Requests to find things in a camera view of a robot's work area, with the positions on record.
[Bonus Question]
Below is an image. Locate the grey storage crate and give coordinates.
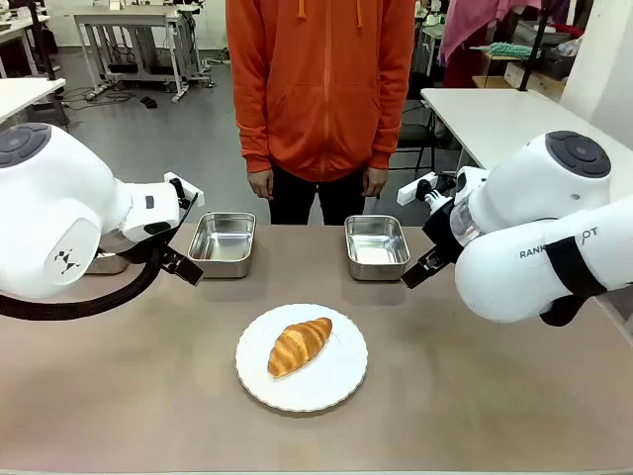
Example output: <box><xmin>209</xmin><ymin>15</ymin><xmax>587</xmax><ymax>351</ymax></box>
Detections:
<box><xmin>540</xmin><ymin>43</ymin><xmax>579</xmax><ymax>82</ymax></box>

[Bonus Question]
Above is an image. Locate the black strap and cable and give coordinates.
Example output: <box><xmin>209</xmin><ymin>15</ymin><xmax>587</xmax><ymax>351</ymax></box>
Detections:
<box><xmin>538</xmin><ymin>236</ymin><xmax>610</xmax><ymax>328</ymax></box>

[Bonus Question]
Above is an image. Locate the person's left hand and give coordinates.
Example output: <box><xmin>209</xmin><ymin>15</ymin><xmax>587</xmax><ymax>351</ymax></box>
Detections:
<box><xmin>361</xmin><ymin>165</ymin><xmax>390</xmax><ymax>200</ymax></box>

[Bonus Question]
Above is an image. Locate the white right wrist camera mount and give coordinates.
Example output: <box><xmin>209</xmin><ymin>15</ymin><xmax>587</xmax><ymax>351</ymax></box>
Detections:
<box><xmin>396</xmin><ymin>172</ymin><xmax>439</xmax><ymax>207</ymax></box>

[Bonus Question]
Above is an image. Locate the grey workbench with legs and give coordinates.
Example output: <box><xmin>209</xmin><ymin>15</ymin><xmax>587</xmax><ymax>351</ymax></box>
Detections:
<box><xmin>72</xmin><ymin>0</ymin><xmax>205</xmax><ymax>104</ymax></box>

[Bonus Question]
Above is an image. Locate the black camera stand pole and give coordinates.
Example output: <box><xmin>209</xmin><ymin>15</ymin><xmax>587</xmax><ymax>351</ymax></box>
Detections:
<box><xmin>516</xmin><ymin>0</ymin><xmax>551</xmax><ymax>94</ymax></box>

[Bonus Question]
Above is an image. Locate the person's right hand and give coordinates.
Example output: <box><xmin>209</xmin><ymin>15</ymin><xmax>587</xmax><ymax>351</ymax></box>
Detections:
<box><xmin>247</xmin><ymin>167</ymin><xmax>275</xmax><ymax>202</ymax></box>

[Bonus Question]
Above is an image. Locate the green microfibre duster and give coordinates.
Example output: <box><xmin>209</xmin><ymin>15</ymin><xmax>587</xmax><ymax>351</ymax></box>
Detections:
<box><xmin>468</xmin><ymin>41</ymin><xmax>529</xmax><ymax>59</ymax></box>

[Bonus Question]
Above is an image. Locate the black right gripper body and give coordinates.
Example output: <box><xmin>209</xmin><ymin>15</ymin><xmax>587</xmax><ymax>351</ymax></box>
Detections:
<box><xmin>421</xmin><ymin>196</ymin><xmax>465</xmax><ymax>264</ymax></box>

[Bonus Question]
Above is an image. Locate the golden croissant bread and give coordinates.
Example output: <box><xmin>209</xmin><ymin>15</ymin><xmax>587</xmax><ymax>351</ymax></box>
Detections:
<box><xmin>266</xmin><ymin>316</ymin><xmax>334</xmax><ymax>381</ymax></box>

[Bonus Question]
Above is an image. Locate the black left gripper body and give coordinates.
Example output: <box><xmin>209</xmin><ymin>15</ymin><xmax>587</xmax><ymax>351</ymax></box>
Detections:
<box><xmin>158</xmin><ymin>242</ymin><xmax>185</xmax><ymax>272</ymax></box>

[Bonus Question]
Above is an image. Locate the person in orange hoodie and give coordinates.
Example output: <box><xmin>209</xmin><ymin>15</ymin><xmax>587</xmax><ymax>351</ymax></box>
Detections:
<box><xmin>225</xmin><ymin>0</ymin><xmax>417</xmax><ymax>227</ymax></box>

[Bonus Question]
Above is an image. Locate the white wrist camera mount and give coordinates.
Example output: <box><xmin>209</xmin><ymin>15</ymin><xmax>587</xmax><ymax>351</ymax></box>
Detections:
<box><xmin>396</xmin><ymin>172</ymin><xmax>439</xmax><ymax>207</ymax></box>
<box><xmin>163</xmin><ymin>171</ymin><xmax>206</xmax><ymax>210</ymax></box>

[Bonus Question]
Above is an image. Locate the pink hanging cloth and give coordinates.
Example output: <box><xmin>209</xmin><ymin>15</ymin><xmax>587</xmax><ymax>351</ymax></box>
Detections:
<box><xmin>437</xmin><ymin>0</ymin><xmax>544</xmax><ymax>66</ymax></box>

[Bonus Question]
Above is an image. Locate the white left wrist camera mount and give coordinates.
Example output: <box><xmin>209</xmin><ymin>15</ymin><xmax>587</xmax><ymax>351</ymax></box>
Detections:
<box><xmin>163</xmin><ymin>171</ymin><xmax>206</xmax><ymax>210</ymax></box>

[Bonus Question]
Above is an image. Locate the steel rectangular container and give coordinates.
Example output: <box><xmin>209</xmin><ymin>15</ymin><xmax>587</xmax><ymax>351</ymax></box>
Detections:
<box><xmin>187</xmin><ymin>212</ymin><xmax>257</xmax><ymax>280</ymax></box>
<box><xmin>82</xmin><ymin>245</ymin><xmax>131</xmax><ymax>276</ymax></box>
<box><xmin>343</xmin><ymin>214</ymin><xmax>411</xmax><ymax>283</ymax></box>

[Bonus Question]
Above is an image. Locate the black office chair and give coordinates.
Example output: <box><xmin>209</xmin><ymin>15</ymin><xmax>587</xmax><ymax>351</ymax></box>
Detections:
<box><xmin>394</xmin><ymin>70</ymin><xmax>438</xmax><ymax>172</ymax></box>

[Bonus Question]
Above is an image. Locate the white scalloped plate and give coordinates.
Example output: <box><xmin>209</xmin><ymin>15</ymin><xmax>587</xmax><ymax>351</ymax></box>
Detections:
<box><xmin>234</xmin><ymin>303</ymin><xmax>370</xmax><ymax>414</ymax></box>

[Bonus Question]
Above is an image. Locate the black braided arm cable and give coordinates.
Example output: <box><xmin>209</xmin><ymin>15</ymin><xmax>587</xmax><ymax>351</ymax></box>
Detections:
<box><xmin>0</xmin><ymin>232</ymin><xmax>165</xmax><ymax>321</ymax></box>

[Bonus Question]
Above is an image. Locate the white side table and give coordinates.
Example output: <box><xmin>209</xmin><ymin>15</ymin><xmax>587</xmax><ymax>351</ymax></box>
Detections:
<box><xmin>419</xmin><ymin>86</ymin><xmax>633</xmax><ymax>174</ymax></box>
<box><xmin>0</xmin><ymin>77</ymin><xmax>67</xmax><ymax>126</ymax></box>

